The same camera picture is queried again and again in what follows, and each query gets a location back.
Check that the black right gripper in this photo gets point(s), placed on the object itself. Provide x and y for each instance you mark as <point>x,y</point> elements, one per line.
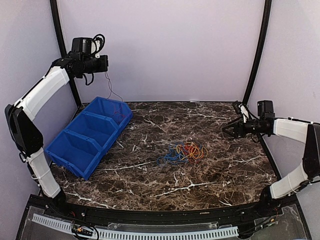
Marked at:
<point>240,126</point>

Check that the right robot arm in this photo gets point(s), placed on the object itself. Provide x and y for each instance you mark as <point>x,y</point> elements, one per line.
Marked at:
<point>296,145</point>

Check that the black enclosure frame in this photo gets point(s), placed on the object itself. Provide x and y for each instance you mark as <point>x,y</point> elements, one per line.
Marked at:
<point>166,50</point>

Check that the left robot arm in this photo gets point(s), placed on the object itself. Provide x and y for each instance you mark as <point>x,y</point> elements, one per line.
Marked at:
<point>20,115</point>

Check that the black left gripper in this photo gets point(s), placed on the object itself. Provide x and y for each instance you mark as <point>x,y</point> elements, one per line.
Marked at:
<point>103,67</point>

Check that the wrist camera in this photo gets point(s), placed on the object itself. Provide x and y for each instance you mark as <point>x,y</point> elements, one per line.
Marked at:
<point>88,46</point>
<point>265,109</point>

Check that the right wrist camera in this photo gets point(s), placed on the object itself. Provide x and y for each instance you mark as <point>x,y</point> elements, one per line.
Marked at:
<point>265,109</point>

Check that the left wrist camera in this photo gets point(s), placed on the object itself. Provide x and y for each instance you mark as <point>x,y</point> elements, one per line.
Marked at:
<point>88,46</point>

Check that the white slotted cable duct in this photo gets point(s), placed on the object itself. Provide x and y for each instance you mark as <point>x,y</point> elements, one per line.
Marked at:
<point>121,231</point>

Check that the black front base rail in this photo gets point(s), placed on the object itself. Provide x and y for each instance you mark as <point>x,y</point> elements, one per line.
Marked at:
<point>245,216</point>

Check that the blue three-compartment plastic bin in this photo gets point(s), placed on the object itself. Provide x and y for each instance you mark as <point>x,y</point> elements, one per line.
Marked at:
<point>81,145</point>

